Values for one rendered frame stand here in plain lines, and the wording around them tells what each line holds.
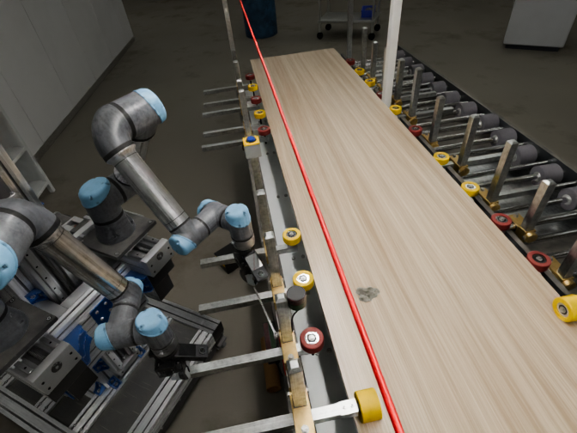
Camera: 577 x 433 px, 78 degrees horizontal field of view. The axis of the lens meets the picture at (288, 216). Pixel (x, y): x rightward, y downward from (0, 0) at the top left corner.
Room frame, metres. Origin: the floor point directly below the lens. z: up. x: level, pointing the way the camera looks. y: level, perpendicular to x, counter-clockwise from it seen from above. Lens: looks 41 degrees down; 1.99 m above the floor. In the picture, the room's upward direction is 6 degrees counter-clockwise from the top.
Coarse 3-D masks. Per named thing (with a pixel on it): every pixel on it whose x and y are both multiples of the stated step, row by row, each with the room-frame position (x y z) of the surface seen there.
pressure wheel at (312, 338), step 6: (306, 330) 0.65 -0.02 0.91; (312, 330) 0.65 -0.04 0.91; (318, 330) 0.64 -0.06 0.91; (300, 336) 0.63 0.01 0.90; (306, 336) 0.63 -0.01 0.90; (312, 336) 0.62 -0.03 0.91; (318, 336) 0.62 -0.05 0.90; (306, 342) 0.61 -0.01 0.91; (312, 342) 0.60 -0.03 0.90; (318, 342) 0.60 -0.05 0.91; (306, 348) 0.59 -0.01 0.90; (312, 348) 0.58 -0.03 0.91; (318, 348) 0.58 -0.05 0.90; (312, 354) 0.62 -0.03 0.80
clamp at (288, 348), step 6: (294, 330) 0.69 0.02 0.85; (294, 336) 0.65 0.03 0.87; (288, 342) 0.63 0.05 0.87; (294, 342) 0.63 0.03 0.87; (282, 348) 0.61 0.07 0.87; (288, 348) 0.61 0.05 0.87; (294, 348) 0.61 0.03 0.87; (282, 354) 0.59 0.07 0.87; (288, 354) 0.59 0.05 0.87; (294, 354) 0.59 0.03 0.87
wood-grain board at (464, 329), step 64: (256, 64) 3.35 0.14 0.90; (320, 64) 3.17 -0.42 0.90; (320, 128) 2.04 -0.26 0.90; (384, 128) 1.96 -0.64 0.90; (320, 192) 1.39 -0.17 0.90; (384, 192) 1.34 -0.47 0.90; (448, 192) 1.29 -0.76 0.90; (320, 256) 0.98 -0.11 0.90; (384, 256) 0.94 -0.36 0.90; (448, 256) 0.90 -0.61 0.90; (512, 256) 0.87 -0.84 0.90; (384, 320) 0.66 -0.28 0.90; (448, 320) 0.63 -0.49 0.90; (512, 320) 0.60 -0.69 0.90; (576, 320) 0.58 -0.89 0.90; (448, 384) 0.43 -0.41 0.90; (512, 384) 0.41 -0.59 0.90; (576, 384) 0.39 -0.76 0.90
